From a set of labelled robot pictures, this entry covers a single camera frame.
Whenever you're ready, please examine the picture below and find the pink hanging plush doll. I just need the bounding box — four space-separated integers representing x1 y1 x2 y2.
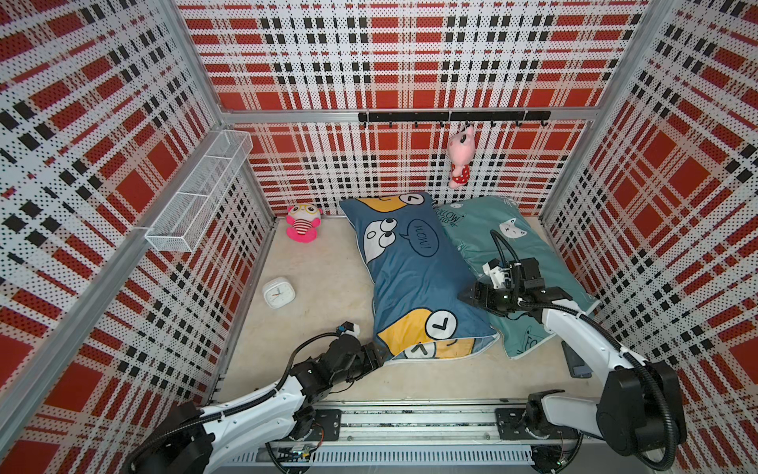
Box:
447 124 476 190

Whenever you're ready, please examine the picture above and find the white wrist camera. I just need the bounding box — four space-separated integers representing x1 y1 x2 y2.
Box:
336 321 360 338
483 259 511 290

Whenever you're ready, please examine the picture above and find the teal cat print pillow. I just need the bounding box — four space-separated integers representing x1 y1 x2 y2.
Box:
435 197 599 359

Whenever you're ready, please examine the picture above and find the pink striped plush toy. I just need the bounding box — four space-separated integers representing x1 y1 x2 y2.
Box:
285 203 323 244

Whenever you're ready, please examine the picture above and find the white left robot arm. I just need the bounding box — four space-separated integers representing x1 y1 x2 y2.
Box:
120 329 387 473

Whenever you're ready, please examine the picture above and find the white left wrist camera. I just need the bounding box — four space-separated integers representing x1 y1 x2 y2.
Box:
336 321 360 338

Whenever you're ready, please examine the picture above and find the white wire mesh basket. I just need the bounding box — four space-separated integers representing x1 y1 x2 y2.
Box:
146 130 253 253

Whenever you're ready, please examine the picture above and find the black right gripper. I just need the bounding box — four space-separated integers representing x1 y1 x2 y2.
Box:
458 280 523 318

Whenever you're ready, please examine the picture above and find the blue cartoon print pillow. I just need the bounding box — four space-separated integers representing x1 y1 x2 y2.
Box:
340 193 499 361

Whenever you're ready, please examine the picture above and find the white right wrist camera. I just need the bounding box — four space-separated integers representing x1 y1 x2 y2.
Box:
483 259 511 290

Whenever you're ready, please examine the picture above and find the black wall hook rail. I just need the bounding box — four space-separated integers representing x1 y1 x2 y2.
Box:
357 110 552 124

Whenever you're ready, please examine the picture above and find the white square alarm clock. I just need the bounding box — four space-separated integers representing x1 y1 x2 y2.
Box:
263 276 296 309

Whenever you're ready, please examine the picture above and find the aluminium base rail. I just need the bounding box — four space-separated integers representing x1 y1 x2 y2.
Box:
171 402 599 474

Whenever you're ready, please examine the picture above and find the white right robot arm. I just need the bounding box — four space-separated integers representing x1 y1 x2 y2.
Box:
458 270 687 471

